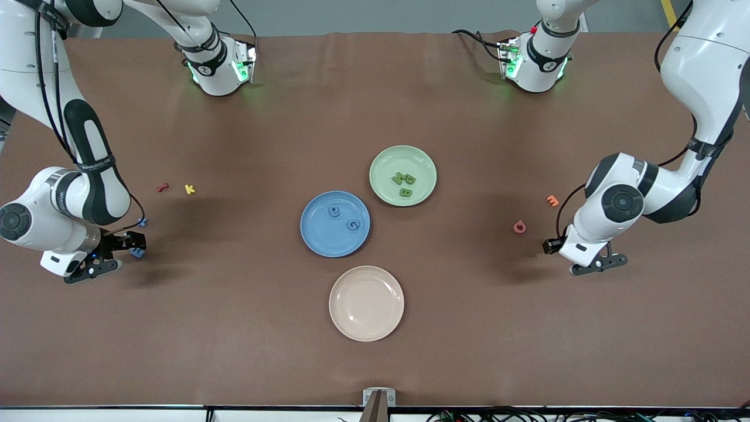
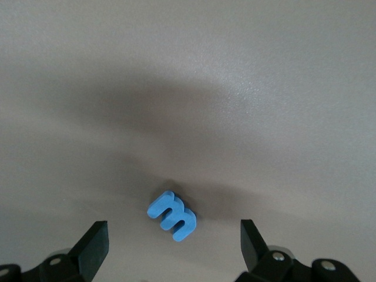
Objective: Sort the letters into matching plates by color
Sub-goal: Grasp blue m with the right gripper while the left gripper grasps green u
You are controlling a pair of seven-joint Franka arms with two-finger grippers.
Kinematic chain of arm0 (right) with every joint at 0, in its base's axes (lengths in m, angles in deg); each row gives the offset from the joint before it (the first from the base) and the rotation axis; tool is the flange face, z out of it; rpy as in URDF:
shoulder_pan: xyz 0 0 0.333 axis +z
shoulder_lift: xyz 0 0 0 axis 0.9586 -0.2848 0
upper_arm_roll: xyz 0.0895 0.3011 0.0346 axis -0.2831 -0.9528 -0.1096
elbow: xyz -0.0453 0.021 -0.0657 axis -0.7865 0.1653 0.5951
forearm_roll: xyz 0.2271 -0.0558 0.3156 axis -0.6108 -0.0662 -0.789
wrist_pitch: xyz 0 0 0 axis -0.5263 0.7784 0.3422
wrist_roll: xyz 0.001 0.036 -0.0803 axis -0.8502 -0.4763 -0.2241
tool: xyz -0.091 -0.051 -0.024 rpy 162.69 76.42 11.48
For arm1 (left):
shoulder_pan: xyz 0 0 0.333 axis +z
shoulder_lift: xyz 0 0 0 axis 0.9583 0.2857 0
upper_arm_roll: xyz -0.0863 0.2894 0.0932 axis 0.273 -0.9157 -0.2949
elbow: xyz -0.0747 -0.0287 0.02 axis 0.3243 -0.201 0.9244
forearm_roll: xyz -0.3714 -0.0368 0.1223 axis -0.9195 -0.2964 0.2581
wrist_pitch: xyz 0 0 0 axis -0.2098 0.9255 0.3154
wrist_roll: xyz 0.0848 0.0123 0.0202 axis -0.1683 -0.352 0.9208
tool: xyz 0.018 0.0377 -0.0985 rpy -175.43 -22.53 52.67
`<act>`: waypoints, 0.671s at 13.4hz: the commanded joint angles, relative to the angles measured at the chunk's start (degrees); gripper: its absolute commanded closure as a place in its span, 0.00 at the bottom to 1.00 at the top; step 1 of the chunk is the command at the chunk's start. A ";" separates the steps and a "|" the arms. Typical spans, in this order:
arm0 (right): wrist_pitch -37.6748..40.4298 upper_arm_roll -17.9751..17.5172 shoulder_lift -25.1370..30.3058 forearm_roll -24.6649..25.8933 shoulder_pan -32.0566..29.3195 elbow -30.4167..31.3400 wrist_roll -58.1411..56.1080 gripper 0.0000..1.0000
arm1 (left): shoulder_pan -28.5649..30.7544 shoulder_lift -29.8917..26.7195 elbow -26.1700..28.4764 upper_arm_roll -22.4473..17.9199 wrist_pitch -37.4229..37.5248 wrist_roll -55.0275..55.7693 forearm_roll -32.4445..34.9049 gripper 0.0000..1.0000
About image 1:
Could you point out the beige plate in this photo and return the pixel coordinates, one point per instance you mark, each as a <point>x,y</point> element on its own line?
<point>366,303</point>

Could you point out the green foam letter N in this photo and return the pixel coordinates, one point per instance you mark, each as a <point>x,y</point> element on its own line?
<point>398,177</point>

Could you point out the brown table cloth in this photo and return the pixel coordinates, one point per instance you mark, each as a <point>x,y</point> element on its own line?
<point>176,328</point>

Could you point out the green plate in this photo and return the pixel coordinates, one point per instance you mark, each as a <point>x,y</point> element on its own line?
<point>384,170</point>

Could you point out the blue foam letter E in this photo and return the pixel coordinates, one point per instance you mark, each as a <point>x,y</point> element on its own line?
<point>137,253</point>

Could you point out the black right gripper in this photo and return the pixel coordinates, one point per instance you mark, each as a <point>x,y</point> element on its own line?
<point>115,241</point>

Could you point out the blue plate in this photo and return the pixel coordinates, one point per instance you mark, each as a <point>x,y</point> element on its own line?
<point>328,240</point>

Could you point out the orange foam letter E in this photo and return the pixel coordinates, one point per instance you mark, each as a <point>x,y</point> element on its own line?
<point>552,201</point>

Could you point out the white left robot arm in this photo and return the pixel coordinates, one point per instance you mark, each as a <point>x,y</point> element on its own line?
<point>703,76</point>

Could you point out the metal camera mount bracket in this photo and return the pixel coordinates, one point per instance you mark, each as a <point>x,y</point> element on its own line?
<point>369,397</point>

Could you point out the pink foam letter G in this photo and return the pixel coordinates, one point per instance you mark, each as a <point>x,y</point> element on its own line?
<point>515,227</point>

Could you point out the blue foam letter G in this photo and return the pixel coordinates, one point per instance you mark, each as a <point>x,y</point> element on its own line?
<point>349,225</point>

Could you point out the white table edge rail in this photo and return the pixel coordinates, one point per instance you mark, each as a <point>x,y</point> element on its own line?
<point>117,416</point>

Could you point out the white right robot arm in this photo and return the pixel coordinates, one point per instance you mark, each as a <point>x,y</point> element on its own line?
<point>23,58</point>

